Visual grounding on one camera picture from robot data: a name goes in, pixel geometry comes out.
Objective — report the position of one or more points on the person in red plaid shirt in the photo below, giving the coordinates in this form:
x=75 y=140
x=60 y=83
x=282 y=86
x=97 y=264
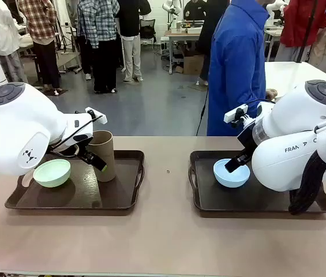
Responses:
x=40 y=20

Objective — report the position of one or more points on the person in blue plaid shirt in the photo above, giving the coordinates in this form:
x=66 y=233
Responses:
x=99 y=23

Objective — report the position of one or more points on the black office chair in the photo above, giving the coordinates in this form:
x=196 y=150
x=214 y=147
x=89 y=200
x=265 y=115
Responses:
x=147 y=30

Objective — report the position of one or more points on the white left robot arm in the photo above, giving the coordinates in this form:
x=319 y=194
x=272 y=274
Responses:
x=12 y=138

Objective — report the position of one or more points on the black stand pole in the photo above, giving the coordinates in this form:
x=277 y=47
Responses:
x=307 y=31

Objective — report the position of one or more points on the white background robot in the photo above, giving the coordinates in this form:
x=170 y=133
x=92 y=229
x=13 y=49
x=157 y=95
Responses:
x=276 y=7
x=172 y=11

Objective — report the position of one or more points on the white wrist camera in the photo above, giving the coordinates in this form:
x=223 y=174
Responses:
x=233 y=114
x=97 y=117

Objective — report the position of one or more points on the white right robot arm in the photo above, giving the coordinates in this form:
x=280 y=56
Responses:
x=289 y=115

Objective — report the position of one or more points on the pale green bowl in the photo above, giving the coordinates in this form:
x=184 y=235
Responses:
x=53 y=176

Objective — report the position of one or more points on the person in black top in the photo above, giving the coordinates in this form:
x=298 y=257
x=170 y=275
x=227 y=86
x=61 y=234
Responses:
x=131 y=17

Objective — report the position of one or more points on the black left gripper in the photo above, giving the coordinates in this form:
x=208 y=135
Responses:
x=85 y=154

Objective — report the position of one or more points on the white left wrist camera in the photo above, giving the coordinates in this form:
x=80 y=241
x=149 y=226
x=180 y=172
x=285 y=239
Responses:
x=97 y=117

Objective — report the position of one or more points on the grey background desk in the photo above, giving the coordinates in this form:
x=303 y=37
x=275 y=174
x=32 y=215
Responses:
x=180 y=33

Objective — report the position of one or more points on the person's right hand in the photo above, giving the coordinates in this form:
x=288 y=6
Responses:
x=271 y=93

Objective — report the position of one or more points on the light blue bowl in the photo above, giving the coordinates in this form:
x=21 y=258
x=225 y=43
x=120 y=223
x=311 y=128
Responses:
x=226 y=180

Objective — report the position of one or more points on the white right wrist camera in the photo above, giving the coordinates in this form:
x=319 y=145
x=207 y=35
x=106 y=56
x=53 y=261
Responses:
x=233 y=114

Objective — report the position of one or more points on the person in red jacket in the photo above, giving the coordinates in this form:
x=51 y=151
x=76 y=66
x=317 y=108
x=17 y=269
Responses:
x=301 y=26

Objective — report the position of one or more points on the cardboard box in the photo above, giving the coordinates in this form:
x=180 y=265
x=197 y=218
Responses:
x=193 y=65

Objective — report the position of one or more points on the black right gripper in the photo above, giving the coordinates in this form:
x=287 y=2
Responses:
x=247 y=141

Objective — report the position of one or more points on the black tripod stand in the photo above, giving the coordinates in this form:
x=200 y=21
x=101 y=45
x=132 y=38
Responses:
x=64 y=43

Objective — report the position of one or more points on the tall brown cup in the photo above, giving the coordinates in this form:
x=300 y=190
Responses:
x=105 y=150

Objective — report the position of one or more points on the dark brown serving tray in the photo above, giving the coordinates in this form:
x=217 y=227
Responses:
x=116 y=187
x=237 y=199

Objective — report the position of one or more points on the seated person in dark jacket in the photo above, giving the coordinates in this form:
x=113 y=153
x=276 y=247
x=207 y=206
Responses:
x=194 y=10

